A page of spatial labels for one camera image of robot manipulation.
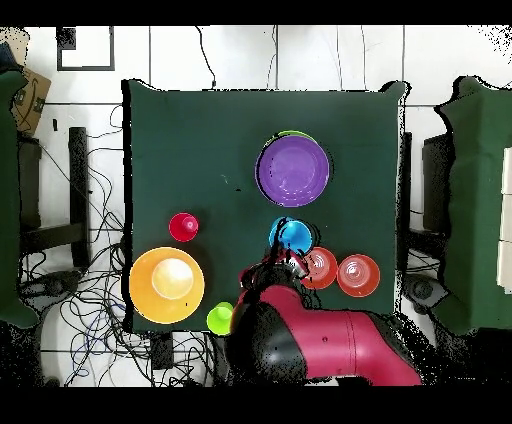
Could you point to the orange bowl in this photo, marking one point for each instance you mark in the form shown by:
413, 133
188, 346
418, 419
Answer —
322, 268
358, 276

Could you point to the blue cup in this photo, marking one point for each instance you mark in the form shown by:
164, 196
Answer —
296, 236

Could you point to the purple bowl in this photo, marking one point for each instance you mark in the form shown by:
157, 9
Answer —
292, 172

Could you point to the lime green cup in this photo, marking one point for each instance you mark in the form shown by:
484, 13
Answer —
218, 319

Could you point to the green bowl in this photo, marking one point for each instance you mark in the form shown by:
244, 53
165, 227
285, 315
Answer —
296, 132

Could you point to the large yellow bowl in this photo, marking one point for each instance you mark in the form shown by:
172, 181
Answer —
144, 288

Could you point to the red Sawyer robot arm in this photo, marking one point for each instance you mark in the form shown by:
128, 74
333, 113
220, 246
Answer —
328, 340

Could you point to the red cup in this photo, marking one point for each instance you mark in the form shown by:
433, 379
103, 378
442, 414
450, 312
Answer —
183, 228

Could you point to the black metal stand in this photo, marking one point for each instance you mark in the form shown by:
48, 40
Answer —
436, 180
78, 180

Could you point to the dark green tablecloth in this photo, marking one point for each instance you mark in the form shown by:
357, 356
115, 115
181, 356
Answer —
192, 132

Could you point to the white box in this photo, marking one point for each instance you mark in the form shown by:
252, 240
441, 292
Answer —
506, 268
508, 172

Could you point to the green cloth covered table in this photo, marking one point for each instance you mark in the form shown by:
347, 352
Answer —
8, 200
480, 160

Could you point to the black chair base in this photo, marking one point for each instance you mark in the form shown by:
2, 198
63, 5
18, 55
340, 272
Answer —
52, 284

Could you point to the cardboard box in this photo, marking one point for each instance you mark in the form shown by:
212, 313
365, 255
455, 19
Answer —
30, 104

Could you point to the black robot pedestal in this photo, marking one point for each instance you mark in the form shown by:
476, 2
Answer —
219, 360

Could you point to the black square frame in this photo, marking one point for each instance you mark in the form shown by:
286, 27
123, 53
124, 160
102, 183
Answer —
86, 68

